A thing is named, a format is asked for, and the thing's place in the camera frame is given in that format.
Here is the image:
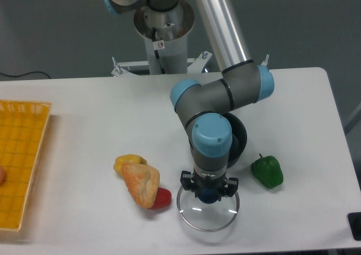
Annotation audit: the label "triangular bread slice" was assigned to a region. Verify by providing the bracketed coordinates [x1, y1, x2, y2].
[121, 163, 160, 209]

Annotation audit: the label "dark grey pot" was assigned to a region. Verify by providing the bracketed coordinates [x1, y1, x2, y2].
[223, 112, 248, 168]

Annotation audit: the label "black device at table edge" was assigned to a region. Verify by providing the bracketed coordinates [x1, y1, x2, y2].
[347, 212, 361, 241]

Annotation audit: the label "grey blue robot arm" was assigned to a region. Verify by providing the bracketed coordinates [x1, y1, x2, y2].
[104, 0, 274, 204]

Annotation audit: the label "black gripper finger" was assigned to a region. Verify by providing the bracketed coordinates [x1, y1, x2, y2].
[180, 170, 199, 198]
[216, 177, 239, 201]

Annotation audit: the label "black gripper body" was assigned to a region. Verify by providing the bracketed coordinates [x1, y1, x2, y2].
[192, 169, 226, 193]

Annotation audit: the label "yellow woven basket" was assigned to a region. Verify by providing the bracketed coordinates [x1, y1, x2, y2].
[1, 100, 52, 231]

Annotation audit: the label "yellow bell pepper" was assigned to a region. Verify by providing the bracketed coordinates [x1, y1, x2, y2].
[113, 154, 147, 178]

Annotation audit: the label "glass lid with blue knob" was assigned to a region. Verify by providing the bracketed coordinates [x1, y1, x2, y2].
[176, 187, 240, 232]

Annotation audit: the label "black cable on floor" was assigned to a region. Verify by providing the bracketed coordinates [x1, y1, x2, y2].
[0, 71, 52, 79]

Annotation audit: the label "green bell pepper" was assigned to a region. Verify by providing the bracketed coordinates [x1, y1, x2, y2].
[250, 154, 284, 189]

